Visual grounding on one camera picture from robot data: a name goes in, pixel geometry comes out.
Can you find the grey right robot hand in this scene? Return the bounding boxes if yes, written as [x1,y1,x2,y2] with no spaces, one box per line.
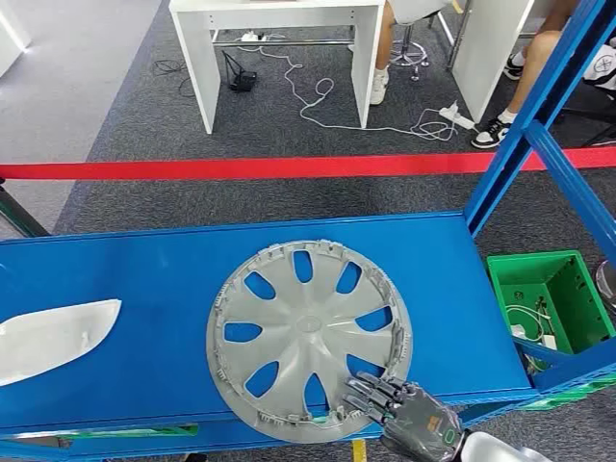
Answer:
[343,372,467,462]

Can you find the grey plastic wheel hubcap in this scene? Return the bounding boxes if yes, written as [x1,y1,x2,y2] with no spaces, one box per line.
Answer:
[205,239,414,446]

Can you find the blue metal shelf rack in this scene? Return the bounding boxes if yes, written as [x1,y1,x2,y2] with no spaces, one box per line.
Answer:
[0,0,616,462]

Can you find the white curved plastic car part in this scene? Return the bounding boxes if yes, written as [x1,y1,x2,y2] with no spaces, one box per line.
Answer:
[0,298,122,388]

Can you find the open green plastic crate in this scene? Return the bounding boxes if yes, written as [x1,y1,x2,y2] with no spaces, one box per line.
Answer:
[486,250,616,413]

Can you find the red barrier tape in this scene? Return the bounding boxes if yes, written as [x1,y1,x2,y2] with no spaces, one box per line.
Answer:
[0,147,616,182]

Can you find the chrome stool base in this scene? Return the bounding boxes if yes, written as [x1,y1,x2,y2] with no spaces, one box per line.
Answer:
[389,22,430,83]

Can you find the white desk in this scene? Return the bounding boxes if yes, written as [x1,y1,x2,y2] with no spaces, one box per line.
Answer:
[168,0,386,136]
[451,0,536,124]

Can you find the black office chair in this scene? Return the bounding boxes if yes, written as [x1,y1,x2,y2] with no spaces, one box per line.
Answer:
[560,79,616,149]

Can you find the person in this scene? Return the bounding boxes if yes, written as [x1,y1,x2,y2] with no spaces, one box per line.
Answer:
[470,0,616,151]
[347,0,467,107]

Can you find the black router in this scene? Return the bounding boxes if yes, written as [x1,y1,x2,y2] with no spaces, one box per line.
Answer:
[221,50,258,93]

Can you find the white cable bundle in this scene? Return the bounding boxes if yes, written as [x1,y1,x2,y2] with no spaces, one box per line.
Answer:
[505,302,559,374]

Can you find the white floor cable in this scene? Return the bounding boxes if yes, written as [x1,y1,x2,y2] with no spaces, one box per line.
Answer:
[250,42,458,142]

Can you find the black floor cable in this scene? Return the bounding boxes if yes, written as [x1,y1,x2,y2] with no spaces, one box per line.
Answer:
[152,59,196,99]

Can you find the dark barrier post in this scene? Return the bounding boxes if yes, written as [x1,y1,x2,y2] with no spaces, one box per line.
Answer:
[0,178,51,239]

